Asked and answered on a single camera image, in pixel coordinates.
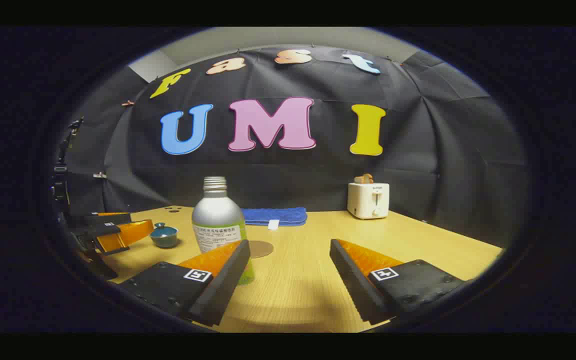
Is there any blue towel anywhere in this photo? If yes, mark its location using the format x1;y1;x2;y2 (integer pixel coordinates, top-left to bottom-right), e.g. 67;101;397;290
240;207;308;231

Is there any teal teacup white inside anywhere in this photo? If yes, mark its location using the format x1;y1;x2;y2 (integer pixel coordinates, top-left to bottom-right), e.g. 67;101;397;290
149;232;179;249

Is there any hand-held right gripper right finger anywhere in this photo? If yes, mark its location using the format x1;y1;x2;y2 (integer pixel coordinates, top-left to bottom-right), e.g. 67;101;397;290
329;238;466;326

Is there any round brown coaster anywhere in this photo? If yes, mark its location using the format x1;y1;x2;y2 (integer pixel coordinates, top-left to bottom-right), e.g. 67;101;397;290
248;240;275;259

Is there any white toaster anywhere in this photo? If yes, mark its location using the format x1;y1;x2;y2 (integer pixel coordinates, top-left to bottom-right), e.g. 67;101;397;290
347;182;390;220

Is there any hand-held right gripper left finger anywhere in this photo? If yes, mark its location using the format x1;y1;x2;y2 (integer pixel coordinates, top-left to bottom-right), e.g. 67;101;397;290
118;239;251;328

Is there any teal teacup lid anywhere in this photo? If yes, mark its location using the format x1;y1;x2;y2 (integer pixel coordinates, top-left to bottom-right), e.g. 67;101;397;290
150;222;179;239

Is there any silver water bottle green label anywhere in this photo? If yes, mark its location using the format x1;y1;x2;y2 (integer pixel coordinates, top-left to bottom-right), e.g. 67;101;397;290
191;176;255;286

